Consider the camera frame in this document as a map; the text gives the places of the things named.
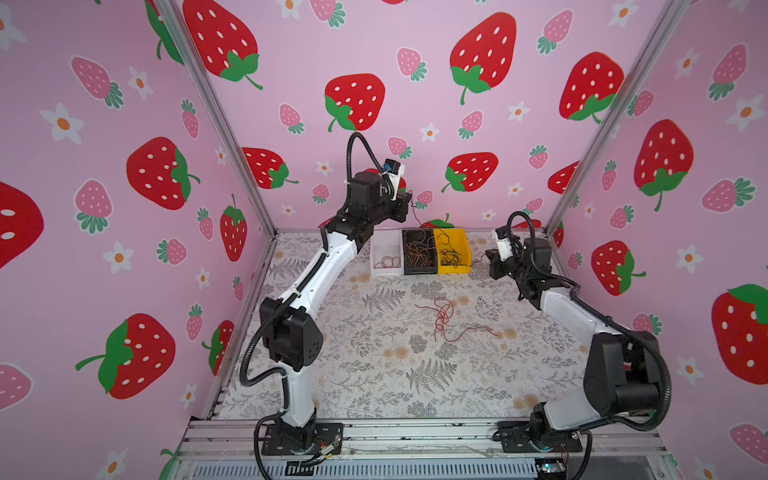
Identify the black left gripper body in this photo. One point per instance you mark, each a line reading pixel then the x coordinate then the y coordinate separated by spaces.
pixel 382 211

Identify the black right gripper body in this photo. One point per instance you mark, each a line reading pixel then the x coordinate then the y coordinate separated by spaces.
pixel 512 267

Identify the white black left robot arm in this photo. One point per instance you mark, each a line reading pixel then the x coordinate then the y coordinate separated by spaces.
pixel 288 340

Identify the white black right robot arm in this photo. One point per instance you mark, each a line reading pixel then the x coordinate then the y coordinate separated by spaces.
pixel 626 379

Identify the white translucent storage bin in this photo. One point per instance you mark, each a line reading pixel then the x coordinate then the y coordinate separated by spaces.
pixel 386 253

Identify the black plastic storage bin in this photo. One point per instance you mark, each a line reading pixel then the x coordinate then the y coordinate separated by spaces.
pixel 419 250

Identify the yellow plastic storage bin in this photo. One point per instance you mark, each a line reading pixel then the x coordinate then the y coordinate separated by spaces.
pixel 453 251

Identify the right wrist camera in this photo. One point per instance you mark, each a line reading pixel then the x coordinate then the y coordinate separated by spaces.
pixel 505 244

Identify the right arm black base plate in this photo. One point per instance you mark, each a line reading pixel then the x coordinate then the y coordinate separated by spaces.
pixel 524 437

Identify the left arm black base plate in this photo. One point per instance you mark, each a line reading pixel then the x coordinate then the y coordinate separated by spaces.
pixel 286 440

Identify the aluminium left corner post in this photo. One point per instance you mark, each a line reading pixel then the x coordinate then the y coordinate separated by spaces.
pixel 180 35

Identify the aluminium corner post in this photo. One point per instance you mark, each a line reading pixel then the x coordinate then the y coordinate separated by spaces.
pixel 660 34
pixel 180 35

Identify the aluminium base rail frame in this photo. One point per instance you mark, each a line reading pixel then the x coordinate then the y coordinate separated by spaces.
pixel 459 448

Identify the aluminium right corner post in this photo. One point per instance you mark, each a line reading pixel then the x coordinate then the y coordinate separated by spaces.
pixel 660 34

